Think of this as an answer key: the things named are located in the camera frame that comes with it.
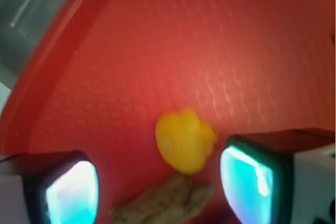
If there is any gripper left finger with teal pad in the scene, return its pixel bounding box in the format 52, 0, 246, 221
1, 151, 99, 223

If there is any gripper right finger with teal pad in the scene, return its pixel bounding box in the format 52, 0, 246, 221
220, 128, 335, 223

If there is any yellow rubber duck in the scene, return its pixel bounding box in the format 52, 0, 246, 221
155, 109, 218, 175

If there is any brown wood bark piece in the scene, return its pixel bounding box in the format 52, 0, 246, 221
110, 175, 214, 223

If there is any red plastic tray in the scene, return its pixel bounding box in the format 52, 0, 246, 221
1, 0, 335, 223

